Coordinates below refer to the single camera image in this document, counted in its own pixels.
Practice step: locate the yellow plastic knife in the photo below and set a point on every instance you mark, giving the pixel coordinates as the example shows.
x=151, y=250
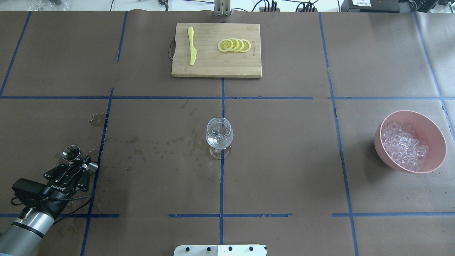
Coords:
x=192, y=49

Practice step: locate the steel double jigger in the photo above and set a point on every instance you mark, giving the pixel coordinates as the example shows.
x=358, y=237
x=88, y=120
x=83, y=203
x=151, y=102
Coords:
x=73, y=154

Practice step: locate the pink bowl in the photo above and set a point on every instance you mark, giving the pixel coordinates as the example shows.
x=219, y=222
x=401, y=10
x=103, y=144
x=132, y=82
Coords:
x=426, y=131

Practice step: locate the clear wine glass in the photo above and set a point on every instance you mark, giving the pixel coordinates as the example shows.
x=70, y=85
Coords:
x=219, y=136

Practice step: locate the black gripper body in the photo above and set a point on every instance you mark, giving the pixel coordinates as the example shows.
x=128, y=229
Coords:
x=52, y=196

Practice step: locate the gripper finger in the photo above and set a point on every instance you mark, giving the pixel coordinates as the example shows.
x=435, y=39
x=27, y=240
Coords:
x=72, y=168
x=85, y=171

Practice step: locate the lemon slice three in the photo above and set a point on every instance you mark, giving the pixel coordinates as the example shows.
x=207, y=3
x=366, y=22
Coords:
x=240, y=45

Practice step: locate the bamboo cutting board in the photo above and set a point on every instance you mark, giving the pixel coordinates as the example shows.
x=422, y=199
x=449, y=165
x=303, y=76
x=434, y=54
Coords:
x=210, y=62

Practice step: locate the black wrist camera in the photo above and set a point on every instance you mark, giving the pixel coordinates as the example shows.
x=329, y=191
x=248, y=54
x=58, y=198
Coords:
x=25, y=187

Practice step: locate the clear ice cubes pile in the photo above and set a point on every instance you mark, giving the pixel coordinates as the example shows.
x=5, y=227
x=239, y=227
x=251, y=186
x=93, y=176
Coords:
x=403, y=146

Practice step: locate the white pedestal column base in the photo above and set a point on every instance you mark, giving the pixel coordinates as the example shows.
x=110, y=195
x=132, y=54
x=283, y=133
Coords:
x=221, y=250

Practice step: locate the black box device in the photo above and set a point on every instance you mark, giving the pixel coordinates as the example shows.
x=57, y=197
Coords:
x=382, y=6

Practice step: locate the aluminium frame post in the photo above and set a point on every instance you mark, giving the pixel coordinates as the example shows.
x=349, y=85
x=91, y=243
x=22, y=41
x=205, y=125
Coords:
x=222, y=8

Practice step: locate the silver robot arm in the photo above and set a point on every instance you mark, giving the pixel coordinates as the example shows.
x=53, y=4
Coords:
x=43, y=204

